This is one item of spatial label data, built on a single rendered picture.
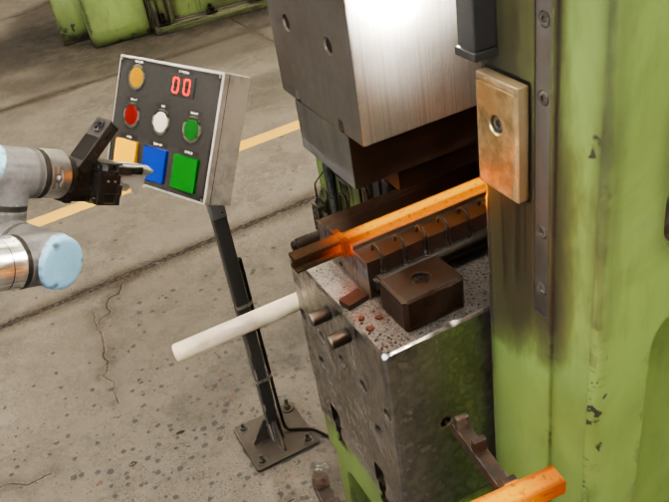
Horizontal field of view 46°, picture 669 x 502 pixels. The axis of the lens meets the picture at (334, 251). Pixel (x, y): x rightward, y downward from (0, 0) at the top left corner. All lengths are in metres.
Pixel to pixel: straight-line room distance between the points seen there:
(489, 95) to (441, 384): 0.54
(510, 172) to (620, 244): 0.17
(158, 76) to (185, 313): 1.39
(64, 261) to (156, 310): 1.76
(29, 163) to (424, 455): 0.87
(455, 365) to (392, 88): 0.50
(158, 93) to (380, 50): 0.77
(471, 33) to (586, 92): 0.17
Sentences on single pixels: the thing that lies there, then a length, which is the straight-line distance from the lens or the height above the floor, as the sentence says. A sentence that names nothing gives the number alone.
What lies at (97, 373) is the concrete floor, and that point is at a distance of 2.91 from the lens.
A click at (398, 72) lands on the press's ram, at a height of 1.33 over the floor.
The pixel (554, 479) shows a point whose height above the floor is 0.96.
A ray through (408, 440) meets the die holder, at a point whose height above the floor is 0.70.
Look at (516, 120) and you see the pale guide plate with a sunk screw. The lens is 1.05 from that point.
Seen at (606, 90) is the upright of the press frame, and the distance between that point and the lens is 0.94.
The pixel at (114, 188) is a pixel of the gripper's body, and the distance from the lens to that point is 1.58.
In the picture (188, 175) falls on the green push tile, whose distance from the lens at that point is 1.71.
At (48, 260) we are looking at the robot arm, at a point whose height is 1.13.
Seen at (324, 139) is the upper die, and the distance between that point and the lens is 1.33.
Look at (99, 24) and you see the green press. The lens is 6.14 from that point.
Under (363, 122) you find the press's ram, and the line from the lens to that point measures 1.17.
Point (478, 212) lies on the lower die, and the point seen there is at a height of 0.99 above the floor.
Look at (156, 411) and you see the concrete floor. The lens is 2.67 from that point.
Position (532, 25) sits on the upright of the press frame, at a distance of 1.01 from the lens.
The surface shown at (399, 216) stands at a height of 1.01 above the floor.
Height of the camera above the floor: 1.78
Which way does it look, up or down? 34 degrees down
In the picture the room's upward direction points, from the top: 10 degrees counter-clockwise
